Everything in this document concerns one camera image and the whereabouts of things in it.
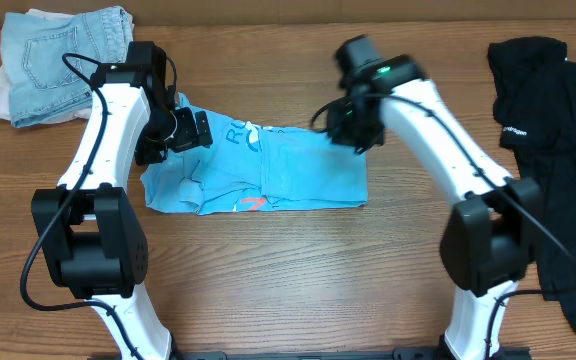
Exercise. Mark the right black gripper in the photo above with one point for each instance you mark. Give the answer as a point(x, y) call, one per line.
point(347, 128)

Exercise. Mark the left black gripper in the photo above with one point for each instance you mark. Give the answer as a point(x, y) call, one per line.
point(201, 129)

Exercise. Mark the light blue printed t-shirt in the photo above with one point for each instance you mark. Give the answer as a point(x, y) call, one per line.
point(252, 168)

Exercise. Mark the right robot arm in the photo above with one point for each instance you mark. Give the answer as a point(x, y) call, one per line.
point(491, 235)

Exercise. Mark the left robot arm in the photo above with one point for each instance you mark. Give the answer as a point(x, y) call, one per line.
point(91, 249)

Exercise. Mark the folded light blue jeans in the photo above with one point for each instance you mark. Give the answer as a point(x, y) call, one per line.
point(46, 59)

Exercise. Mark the black garment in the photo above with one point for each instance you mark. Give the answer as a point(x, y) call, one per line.
point(536, 107)

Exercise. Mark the folded white garment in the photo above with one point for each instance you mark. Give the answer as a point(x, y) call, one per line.
point(5, 83)

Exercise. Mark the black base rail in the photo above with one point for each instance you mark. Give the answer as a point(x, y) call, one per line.
point(308, 356)

